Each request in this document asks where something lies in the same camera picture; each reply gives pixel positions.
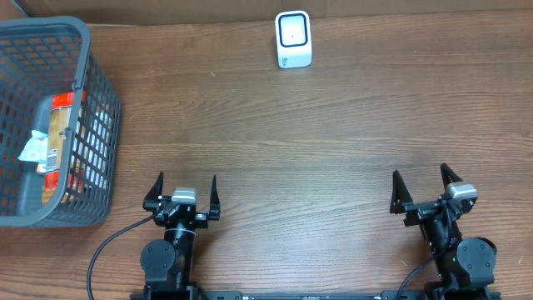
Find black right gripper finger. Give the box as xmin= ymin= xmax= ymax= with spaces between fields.
xmin=390 ymin=170 xmax=413 ymax=213
xmin=440 ymin=162 xmax=462 ymax=188

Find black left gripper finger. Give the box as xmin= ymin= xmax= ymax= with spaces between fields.
xmin=209 ymin=175 xmax=220 ymax=213
xmin=144 ymin=172 xmax=164 ymax=204

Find teal snack packet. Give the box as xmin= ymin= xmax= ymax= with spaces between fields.
xmin=18 ymin=130 xmax=47 ymax=163

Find long orange snack package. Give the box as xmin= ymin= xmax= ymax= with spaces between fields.
xmin=42 ymin=92 xmax=74 ymax=205

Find white tube with gold cap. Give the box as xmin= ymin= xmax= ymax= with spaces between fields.
xmin=69 ymin=111 xmax=112 ymax=193

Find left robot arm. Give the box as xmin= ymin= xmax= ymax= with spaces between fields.
xmin=130 ymin=174 xmax=221 ymax=300

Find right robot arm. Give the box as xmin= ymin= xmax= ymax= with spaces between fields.
xmin=390 ymin=163 xmax=501 ymax=299

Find white barcode scanner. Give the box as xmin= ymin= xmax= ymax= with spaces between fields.
xmin=274 ymin=10 xmax=312 ymax=69

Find grey plastic shopping basket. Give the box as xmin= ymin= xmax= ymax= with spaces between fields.
xmin=1 ymin=16 xmax=122 ymax=228

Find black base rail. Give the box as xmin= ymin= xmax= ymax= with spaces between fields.
xmin=129 ymin=289 xmax=502 ymax=300

